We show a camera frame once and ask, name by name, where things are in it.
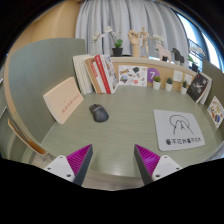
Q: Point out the black wooden horse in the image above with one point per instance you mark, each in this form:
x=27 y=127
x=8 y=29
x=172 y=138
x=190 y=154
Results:
x=177 y=55

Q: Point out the white wall socket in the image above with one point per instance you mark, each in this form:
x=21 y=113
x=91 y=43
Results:
x=188 y=79
x=177 y=75

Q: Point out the thick white book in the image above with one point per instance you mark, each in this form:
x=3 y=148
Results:
x=78 y=73
x=86 y=76

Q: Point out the wooden artist mannequin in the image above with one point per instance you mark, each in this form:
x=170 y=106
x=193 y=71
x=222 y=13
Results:
x=144 y=36

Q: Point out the white orchid in black pot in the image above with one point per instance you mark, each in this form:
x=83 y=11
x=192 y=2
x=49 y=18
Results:
x=117 y=51
x=159 y=39

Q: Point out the grey-green desk divider panel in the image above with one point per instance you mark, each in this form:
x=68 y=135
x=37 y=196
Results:
x=215 y=80
x=36 y=66

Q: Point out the pink wooden horse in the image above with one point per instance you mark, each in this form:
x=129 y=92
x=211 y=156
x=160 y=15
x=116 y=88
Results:
x=163 y=51

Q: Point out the white book with red band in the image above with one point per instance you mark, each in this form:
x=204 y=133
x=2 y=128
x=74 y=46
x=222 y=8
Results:
x=99 y=81

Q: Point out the white sticker sheet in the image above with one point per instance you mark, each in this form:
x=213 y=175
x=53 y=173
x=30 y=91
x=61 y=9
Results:
x=132 y=76

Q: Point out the grey curtain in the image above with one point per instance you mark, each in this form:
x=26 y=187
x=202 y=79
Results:
x=100 y=16

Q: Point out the colourful food sticker sheet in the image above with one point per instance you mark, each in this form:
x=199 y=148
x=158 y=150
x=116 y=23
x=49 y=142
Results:
x=216 y=111

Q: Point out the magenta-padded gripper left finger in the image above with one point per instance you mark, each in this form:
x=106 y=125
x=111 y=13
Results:
x=71 y=163

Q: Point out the kraft brown book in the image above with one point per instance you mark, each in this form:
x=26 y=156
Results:
x=91 y=75

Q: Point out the wooden hand model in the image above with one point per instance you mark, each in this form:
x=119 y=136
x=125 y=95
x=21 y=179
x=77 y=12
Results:
x=135 y=40

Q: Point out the window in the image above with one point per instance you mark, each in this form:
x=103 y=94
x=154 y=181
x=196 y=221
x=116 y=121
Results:
x=200 y=36

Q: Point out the purple round number sign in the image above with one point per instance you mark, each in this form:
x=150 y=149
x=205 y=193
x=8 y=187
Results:
x=152 y=74

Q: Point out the white mouse pad with drawing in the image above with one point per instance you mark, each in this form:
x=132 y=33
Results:
x=178 y=130

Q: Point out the book with illustrated cover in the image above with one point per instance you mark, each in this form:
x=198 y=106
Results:
x=111 y=71

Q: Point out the beige booklet with red text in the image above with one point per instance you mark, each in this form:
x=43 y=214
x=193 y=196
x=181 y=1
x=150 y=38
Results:
x=63 y=100

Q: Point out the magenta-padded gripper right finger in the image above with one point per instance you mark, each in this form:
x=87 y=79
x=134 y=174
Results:
x=155 y=163

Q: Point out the leafy plant in black pot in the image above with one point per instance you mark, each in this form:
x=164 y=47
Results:
x=194 y=66

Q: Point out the black computer mouse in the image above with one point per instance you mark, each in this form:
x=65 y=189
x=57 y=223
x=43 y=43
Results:
x=99 y=113

